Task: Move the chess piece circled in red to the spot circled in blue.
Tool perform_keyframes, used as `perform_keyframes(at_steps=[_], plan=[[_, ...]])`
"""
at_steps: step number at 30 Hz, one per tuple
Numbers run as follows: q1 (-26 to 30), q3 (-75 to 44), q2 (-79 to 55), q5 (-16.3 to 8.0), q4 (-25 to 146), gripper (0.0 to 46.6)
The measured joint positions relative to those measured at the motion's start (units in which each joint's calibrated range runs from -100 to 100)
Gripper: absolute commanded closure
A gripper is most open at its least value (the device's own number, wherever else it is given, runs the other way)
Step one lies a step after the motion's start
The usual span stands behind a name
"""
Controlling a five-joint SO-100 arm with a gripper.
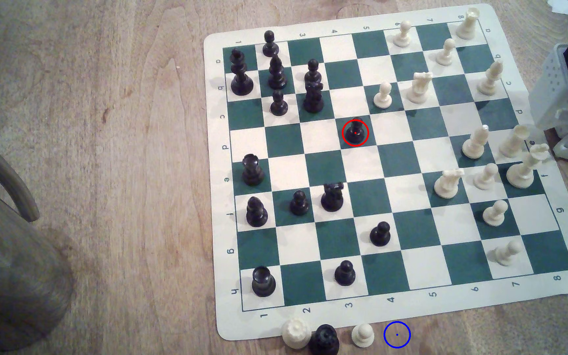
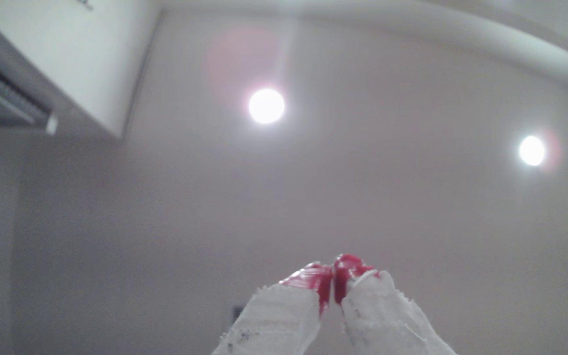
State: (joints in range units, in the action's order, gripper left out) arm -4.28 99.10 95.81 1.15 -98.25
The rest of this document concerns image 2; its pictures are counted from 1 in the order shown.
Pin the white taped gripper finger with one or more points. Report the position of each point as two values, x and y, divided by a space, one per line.
274 320
382 320

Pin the round ceiling light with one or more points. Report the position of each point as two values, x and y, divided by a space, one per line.
532 150
267 106

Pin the white wall air conditioner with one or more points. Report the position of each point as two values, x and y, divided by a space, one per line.
82 59

